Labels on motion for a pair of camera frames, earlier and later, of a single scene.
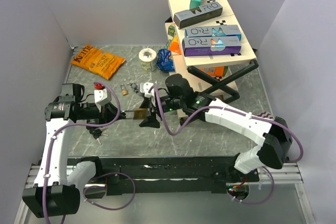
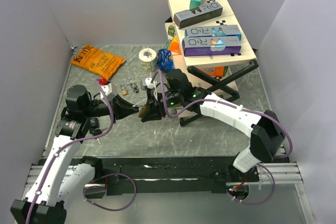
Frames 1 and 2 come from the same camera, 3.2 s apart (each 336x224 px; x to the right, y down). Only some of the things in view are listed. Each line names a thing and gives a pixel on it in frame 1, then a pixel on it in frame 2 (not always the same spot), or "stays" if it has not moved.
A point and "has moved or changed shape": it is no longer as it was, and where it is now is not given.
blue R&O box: [218, 31] stays
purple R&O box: [211, 46] stays
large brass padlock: [140, 113] has moved or changed shape
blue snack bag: [164, 62] stays
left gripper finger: [122, 114] to [119, 99]
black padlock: [95, 121] stays
